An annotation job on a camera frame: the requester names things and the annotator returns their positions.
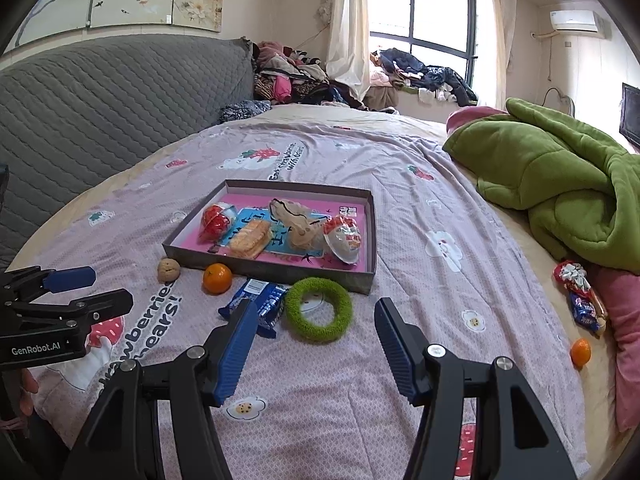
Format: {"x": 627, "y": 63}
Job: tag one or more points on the shallow grey pink tray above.
{"x": 265, "y": 268}

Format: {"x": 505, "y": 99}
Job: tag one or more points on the grey quilted headboard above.
{"x": 100, "y": 110}

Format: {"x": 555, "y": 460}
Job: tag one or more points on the black television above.
{"x": 631, "y": 115}

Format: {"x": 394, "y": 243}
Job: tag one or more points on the red egg toy packet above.
{"x": 215, "y": 222}

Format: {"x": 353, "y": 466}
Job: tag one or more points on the person's left hand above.
{"x": 29, "y": 392}

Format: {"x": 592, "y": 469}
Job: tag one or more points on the small tangerine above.
{"x": 580, "y": 351}

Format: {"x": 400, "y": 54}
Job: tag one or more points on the pink pillow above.
{"x": 465, "y": 117}

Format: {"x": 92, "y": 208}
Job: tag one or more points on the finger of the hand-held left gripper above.
{"x": 70, "y": 279}
{"x": 100, "y": 305}

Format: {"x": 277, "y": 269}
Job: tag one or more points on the yellow biscuit packet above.
{"x": 248, "y": 240}

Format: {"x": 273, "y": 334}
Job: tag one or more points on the blue snack packet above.
{"x": 267, "y": 300}

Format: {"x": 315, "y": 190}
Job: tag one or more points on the walnut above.
{"x": 168, "y": 270}

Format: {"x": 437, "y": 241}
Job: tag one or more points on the black framed window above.
{"x": 440, "y": 10}

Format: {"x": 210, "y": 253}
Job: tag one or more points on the white air conditioner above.
{"x": 574, "y": 21}

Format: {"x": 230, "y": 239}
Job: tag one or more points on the pink quilt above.
{"x": 625, "y": 335}

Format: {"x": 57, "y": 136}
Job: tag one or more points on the blue candy packet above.
{"x": 585, "y": 310}

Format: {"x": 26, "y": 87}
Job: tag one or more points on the cream curtain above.
{"x": 350, "y": 35}
{"x": 500, "y": 35}

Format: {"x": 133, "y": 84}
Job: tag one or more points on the dark blue patterned cloth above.
{"x": 245, "y": 110}

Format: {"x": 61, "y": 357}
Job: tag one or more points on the pile of mixed clothes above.
{"x": 290, "y": 75}

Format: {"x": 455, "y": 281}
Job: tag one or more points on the white curved frame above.
{"x": 551, "y": 89}

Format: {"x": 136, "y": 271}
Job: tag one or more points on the pile of dark clothes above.
{"x": 425, "y": 75}

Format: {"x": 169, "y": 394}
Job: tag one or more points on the green fleece blanket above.
{"x": 550, "y": 185}

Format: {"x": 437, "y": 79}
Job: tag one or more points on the pink strawberry printed blanket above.
{"x": 400, "y": 185}

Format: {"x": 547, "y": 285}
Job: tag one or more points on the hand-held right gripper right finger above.
{"x": 395, "y": 345}

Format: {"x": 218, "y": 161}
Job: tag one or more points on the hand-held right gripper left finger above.
{"x": 235, "y": 350}

